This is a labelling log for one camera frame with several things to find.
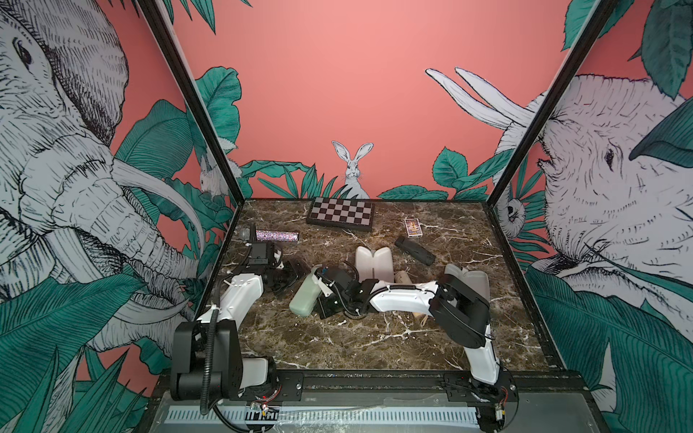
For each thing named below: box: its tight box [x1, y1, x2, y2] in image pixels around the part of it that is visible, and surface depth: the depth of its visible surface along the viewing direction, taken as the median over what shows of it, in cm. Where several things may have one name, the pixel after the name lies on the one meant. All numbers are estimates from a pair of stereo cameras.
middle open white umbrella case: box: [355, 245, 395, 284], surface depth 102 cm
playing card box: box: [404, 217, 424, 239], surface depth 113 cm
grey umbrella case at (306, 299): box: [288, 264, 324, 318], surface depth 88 cm
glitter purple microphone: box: [255, 230, 300, 242], surface depth 106 cm
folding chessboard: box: [305, 196, 375, 231], surface depth 116 cm
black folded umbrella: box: [394, 237, 436, 267], surface depth 103 cm
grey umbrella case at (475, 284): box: [443, 263, 490, 310], surface depth 94 cm
